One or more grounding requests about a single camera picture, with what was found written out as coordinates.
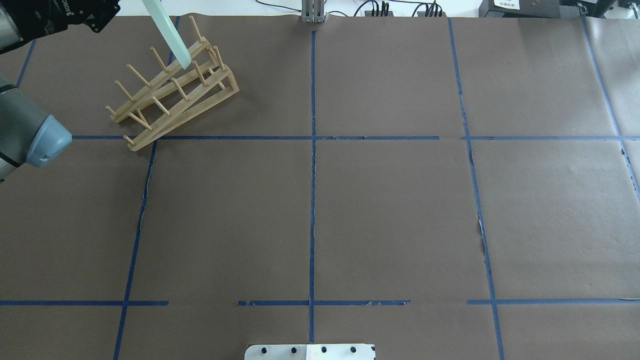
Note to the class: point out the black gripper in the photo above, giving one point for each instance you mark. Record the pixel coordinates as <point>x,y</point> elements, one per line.
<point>59,14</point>

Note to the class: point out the light green round plate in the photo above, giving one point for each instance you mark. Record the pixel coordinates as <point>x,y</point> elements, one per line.
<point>168,31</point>

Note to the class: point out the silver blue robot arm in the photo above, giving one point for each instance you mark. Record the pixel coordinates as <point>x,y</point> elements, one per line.
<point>28,133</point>

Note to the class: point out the wooden plate rack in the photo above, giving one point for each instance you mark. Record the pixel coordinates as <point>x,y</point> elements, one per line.
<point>176,95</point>

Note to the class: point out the black orange power strip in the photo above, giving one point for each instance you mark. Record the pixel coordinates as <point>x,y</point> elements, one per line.
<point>379,9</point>
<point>429,10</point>

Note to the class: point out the brown paper table cover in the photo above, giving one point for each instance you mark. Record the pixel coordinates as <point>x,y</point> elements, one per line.
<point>454,189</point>

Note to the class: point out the black computer box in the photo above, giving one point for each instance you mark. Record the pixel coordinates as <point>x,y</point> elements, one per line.
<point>547,9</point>

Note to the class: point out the aluminium frame post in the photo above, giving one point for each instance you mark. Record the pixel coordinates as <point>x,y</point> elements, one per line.
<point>313,11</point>

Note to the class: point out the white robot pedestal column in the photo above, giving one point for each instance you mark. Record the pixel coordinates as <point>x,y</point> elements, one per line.
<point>323,351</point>

